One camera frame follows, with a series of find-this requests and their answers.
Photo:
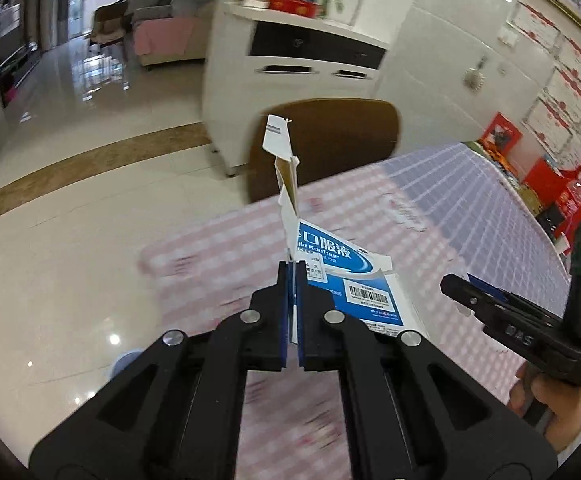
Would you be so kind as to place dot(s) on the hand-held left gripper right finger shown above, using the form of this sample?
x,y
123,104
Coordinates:
x,y
308,325

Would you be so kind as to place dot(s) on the person's right hand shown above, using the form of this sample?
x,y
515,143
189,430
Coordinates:
x,y
555,410

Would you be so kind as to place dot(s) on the group of red bordered certificates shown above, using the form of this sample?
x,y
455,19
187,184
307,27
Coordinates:
x,y
570,90

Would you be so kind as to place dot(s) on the sofa with pink cover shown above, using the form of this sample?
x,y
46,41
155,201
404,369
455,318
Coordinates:
x,y
165,35

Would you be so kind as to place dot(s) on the brown armchair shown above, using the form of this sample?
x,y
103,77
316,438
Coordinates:
x,y
105,22

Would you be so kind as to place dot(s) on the small wall ornament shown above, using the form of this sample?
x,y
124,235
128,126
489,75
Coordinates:
x,y
474,79

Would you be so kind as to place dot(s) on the white sideboard cabinet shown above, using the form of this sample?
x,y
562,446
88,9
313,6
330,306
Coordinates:
x,y
230,110

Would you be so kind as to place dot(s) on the pink checkered tablecloth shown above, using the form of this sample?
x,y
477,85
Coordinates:
x,y
470,220

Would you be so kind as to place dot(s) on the white and blue medicine box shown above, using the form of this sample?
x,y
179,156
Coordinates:
x,y
360,280

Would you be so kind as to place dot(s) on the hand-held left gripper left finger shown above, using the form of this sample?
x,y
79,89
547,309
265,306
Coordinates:
x,y
284,310

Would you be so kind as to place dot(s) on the red box with photo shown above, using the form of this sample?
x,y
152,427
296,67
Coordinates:
x,y
500,135

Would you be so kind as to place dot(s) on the dark television console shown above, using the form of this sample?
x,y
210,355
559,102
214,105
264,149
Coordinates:
x,y
5,65

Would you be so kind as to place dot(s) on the red carton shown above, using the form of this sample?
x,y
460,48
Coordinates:
x,y
540,175

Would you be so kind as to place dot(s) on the brown wooden chair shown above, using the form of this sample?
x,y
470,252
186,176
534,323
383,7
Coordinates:
x,y
330,145

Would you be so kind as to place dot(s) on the white wall switch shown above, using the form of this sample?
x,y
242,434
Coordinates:
x,y
508,37

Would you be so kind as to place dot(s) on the red gift box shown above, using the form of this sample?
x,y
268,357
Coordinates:
x,y
295,6

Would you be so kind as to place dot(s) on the red gift bag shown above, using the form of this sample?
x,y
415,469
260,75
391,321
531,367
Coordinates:
x,y
570,195

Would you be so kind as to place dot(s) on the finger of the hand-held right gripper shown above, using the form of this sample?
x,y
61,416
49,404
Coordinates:
x,y
470,295
473,278

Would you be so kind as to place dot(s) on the blue round object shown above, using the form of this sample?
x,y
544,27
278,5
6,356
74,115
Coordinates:
x,y
123,362

